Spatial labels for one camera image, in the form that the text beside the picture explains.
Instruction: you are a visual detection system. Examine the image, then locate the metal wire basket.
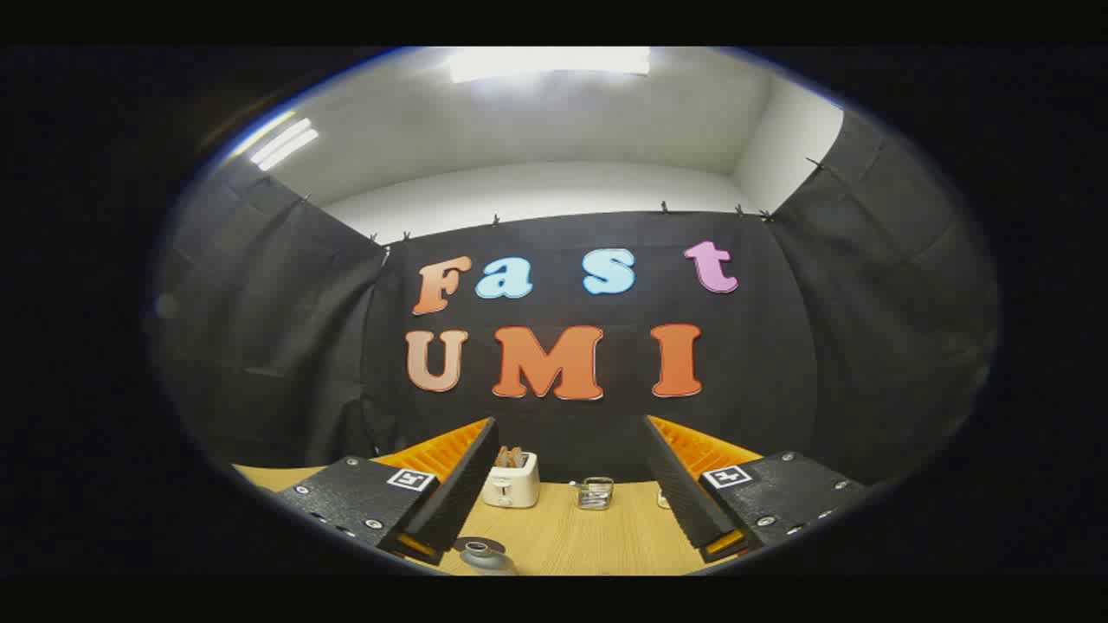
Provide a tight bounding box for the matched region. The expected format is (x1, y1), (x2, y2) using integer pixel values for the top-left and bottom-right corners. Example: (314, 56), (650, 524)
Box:
(570, 477), (615, 511)

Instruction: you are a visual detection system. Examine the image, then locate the silver juice bottle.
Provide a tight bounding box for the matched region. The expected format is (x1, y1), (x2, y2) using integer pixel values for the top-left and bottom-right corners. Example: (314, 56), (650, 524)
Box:
(459, 539), (519, 576)

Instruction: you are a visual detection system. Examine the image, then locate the ceiling strip light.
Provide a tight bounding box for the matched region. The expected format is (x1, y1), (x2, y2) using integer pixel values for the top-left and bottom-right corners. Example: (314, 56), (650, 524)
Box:
(250, 117), (320, 172)

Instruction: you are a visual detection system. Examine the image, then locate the wooden table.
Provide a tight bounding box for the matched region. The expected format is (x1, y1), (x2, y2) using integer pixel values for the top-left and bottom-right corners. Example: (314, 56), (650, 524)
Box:
(234, 465), (754, 576)

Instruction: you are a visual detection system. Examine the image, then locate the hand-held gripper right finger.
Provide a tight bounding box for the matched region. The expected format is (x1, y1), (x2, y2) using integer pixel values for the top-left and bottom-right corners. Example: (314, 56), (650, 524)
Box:
(642, 415), (869, 564)

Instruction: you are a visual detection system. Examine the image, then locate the white toaster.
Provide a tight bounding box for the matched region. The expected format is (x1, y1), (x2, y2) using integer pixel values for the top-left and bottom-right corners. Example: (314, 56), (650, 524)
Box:
(482, 452), (541, 509)

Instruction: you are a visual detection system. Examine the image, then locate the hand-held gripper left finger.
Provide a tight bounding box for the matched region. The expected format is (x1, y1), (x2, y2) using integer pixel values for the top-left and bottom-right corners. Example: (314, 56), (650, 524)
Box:
(275, 417), (500, 566)

